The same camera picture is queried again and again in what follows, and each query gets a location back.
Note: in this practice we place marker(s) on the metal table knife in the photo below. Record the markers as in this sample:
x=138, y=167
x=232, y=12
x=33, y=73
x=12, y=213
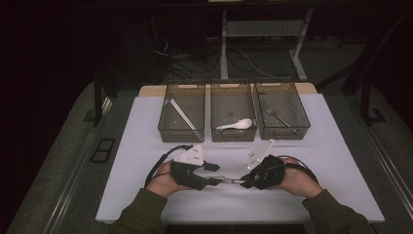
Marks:
x=229, y=179

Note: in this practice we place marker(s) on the person's right hand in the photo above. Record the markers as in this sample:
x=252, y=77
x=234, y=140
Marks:
x=298, y=182

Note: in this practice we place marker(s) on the black metal stand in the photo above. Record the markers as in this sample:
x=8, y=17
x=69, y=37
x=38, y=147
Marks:
x=365, y=100

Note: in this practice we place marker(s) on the white chopstick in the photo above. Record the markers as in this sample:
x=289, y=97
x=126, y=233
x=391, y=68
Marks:
x=180, y=112

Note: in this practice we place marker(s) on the black floor frame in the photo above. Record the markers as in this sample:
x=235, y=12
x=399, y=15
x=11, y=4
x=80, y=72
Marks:
x=103, y=150

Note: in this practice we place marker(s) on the white ceramic spoon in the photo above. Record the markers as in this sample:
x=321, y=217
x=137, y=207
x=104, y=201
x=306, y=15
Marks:
x=242, y=123

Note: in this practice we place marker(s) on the metal fork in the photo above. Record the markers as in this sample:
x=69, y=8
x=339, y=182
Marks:
x=279, y=118

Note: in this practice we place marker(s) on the smoky clear plastic bin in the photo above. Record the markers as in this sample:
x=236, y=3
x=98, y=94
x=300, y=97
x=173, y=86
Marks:
x=181, y=135
x=232, y=135
x=282, y=133

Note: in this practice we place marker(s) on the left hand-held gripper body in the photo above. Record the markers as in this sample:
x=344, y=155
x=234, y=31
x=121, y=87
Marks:
x=190, y=172

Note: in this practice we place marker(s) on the white metal desk frame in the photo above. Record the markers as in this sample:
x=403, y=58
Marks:
x=224, y=48

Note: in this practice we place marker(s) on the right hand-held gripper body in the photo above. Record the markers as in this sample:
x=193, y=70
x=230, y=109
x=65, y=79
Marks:
x=268, y=174

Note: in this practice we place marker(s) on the person's left hand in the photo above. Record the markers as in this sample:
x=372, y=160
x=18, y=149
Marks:
x=160, y=182

